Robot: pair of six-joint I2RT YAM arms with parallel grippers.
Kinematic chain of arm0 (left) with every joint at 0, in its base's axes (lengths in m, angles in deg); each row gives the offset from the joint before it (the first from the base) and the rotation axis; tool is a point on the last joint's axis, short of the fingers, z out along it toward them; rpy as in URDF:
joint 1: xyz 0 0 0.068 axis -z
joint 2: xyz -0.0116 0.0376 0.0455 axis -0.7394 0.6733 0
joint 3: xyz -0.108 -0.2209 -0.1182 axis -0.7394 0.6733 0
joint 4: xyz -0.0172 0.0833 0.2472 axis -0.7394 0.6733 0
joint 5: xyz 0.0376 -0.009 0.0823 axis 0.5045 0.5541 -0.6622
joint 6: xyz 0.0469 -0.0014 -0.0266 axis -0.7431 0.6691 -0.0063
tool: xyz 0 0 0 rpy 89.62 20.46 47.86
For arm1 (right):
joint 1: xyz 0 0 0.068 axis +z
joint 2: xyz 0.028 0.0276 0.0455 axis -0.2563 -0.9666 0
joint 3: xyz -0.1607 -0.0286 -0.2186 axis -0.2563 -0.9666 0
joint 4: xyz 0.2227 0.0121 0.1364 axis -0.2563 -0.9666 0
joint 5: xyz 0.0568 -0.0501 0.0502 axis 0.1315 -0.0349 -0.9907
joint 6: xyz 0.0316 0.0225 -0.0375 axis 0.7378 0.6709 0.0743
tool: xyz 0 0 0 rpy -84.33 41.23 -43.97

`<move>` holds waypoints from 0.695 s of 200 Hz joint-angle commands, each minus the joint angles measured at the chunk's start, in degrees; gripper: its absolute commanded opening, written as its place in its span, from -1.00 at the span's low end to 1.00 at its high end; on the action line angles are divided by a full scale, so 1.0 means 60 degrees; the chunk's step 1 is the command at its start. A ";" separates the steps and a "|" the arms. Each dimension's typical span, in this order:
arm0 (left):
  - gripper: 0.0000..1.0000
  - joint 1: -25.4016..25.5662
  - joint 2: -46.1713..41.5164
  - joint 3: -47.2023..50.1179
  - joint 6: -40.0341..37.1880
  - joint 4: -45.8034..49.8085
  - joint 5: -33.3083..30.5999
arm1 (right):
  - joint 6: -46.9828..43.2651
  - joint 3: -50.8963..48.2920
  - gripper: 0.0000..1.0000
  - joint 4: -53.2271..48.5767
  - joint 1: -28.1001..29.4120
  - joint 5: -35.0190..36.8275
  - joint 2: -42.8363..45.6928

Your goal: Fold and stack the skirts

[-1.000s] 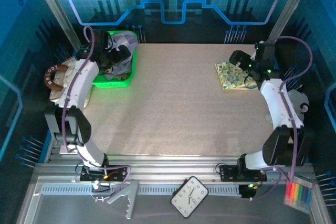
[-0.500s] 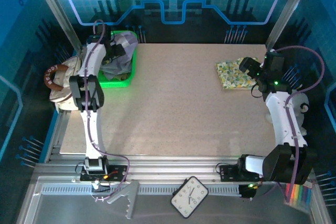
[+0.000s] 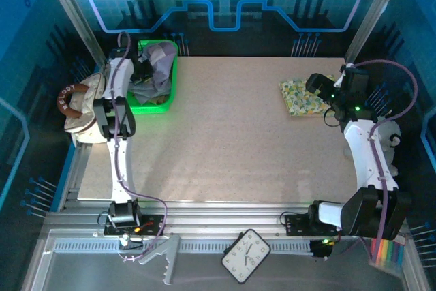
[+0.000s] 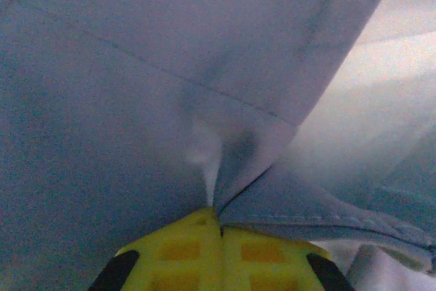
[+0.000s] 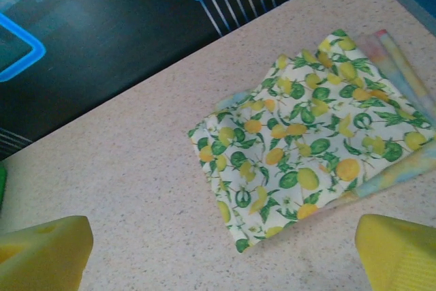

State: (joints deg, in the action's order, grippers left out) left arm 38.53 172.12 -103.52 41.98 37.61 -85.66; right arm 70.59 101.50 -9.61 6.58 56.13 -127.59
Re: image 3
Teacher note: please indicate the lavender skirt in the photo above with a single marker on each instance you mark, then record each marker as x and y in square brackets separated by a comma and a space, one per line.
[160, 73]

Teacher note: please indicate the lemon print skirt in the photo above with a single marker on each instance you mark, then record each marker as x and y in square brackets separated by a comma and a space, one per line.
[299, 100]

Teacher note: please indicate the green plastic basket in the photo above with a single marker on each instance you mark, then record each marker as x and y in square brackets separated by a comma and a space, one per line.
[150, 109]

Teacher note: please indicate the grey plush toy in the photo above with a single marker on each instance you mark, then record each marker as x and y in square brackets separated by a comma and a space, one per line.
[391, 131]

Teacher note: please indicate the black box with LED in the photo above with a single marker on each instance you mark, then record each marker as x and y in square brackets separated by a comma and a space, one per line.
[318, 251]

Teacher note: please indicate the pack of coloured markers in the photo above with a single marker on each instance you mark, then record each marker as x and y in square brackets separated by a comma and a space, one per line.
[388, 257]

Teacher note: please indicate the white analogue clock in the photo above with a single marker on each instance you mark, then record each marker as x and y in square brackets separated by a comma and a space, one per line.
[245, 257]

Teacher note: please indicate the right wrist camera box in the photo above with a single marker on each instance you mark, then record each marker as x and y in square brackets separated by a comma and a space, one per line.
[356, 78]

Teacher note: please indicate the aluminium frame post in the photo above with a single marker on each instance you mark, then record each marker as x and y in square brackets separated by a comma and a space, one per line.
[75, 18]
[373, 18]

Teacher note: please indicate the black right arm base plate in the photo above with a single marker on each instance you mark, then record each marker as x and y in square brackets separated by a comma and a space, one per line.
[296, 226]

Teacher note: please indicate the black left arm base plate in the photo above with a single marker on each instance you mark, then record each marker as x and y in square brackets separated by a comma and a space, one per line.
[153, 226]

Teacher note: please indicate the aluminium frame rail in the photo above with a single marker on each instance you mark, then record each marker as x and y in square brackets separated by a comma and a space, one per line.
[221, 216]

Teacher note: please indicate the grey toothed bracket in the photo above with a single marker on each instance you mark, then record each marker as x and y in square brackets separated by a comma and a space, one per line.
[170, 257]

